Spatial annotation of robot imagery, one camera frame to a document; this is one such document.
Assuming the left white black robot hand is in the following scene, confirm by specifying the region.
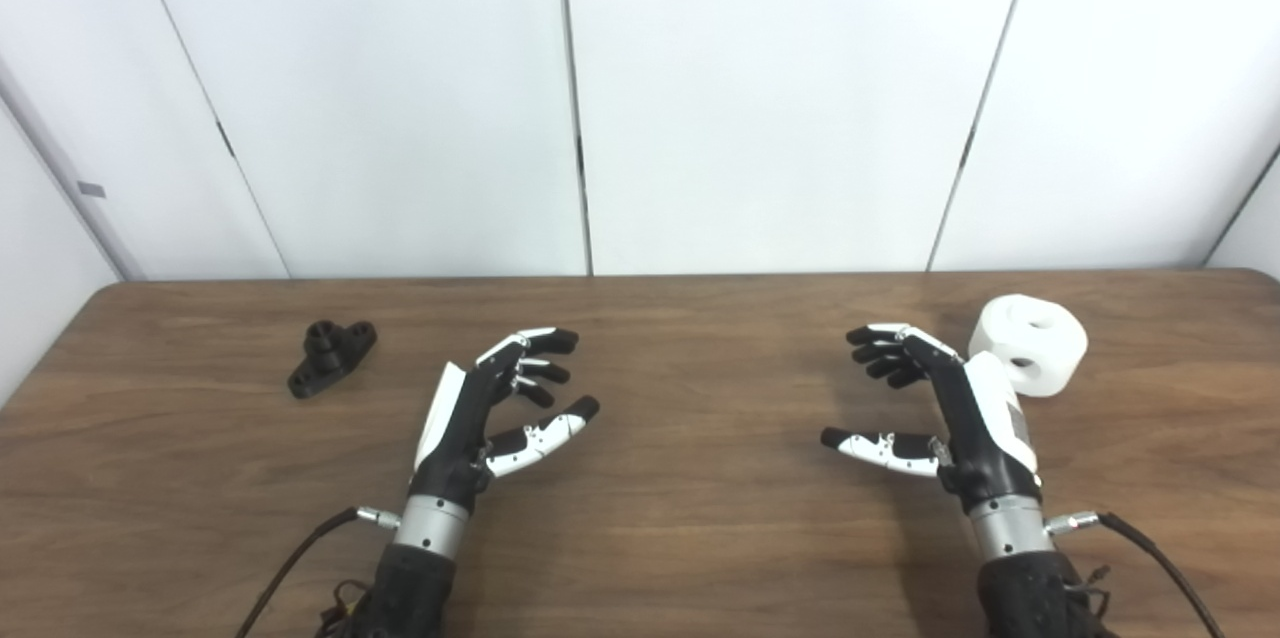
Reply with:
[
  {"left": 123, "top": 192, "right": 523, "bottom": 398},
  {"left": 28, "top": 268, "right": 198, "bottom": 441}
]
[{"left": 410, "top": 326, "right": 602, "bottom": 516}]

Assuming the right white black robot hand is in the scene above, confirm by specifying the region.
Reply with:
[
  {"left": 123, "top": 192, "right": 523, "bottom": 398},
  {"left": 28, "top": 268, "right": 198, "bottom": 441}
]
[{"left": 821, "top": 322, "right": 1043, "bottom": 516}]

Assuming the round white plastic piece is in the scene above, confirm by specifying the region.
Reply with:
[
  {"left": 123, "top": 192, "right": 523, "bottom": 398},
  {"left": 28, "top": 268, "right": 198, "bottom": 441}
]
[{"left": 968, "top": 294, "right": 1089, "bottom": 398}]

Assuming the black flanged holder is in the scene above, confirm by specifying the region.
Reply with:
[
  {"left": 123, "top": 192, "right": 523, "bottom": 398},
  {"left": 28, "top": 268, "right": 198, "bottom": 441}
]
[{"left": 287, "top": 320, "right": 378, "bottom": 400}]

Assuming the thin wire on right arm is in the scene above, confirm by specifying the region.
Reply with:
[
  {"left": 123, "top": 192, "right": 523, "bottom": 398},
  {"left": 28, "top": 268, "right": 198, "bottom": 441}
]
[{"left": 1065, "top": 566, "right": 1113, "bottom": 619}]

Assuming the thin wire on arm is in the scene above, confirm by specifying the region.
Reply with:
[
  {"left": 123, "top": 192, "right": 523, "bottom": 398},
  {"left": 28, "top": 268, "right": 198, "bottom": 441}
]
[
  {"left": 318, "top": 578, "right": 371, "bottom": 638},
  {"left": 1065, "top": 566, "right": 1113, "bottom": 619}
]

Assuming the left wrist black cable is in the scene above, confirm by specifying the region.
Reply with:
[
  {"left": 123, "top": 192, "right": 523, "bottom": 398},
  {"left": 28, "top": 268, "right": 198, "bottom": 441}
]
[{"left": 237, "top": 506, "right": 401, "bottom": 638}]

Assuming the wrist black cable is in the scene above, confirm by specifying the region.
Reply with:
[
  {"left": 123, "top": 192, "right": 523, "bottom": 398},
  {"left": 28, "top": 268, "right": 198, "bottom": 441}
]
[
  {"left": 1045, "top": 511, "right": 1226, "bottom": 638},
  {"left": 237, "top": 506, "right": 401, "bottom": 638}
]

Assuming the thin wire on left arm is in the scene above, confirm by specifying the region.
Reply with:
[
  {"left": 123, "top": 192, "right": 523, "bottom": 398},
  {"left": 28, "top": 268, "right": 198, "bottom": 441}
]
[{"left": 318, "top": 578, "right": 371, "bottom": 638}]

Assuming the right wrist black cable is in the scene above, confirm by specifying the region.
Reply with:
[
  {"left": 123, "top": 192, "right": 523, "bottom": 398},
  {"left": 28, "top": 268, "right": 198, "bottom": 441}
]
[{"left": 1045, "top": 511, "right": 1226, "bottom": 638}]

